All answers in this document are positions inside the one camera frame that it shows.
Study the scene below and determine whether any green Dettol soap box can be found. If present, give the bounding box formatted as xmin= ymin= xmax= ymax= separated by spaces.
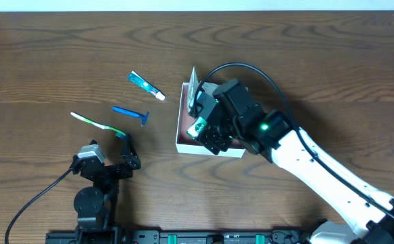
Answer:
xmin=186 ymin=117 xmax=207 ymax=139

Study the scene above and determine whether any white Pantene tube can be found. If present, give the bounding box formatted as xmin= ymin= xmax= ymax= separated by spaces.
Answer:
xmin=186 ymin=67 xmax=199 ymax=116

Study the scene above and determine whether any clear sanitizer pump bottle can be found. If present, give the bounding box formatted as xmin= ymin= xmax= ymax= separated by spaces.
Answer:
xmin=201 ymin=82 xmax=218 ymax=96

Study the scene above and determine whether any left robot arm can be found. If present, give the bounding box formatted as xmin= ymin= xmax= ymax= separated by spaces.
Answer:
xmin=71 ymin=134 xmax=141 ymax=243

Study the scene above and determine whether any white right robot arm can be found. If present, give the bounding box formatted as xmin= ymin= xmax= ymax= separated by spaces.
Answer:
xmin=187 ymin=79 xmax=394 ymax=243

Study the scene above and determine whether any green white toothbrush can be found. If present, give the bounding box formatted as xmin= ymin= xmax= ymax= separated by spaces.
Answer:
xmin=71 ymin=112 xmax=126 ymax=138

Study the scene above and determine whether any blue disposable razor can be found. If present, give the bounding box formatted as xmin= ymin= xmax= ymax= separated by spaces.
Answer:
xmin=112 ymin=106 xmax=149 ymax=126

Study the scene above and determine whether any white box with maroon interior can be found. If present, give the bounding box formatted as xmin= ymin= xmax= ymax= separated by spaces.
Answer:
xmin=175 ymin=83 xmax=245 ymax=158

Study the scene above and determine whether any green toothpaste tube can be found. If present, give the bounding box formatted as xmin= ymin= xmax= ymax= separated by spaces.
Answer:
xmin=127 ymin=70 xmax=166 ymax=101

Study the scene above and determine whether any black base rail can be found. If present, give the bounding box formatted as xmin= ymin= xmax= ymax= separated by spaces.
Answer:
xmin=45 ymin=230 xmax=308 ymax=244

